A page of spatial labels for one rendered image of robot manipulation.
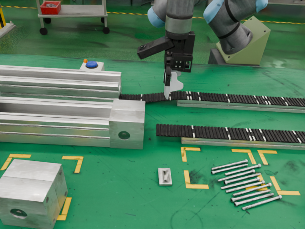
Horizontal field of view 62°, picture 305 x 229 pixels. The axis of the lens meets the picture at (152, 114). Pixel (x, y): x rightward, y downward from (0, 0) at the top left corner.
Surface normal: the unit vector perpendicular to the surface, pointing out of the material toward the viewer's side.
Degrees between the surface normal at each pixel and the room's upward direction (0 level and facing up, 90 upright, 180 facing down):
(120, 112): 0
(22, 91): 90
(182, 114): 0
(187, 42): 90
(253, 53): 90
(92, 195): 0
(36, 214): 90
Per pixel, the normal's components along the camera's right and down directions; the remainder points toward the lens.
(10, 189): 0.06, -0.80
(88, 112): -0.01, 0.59
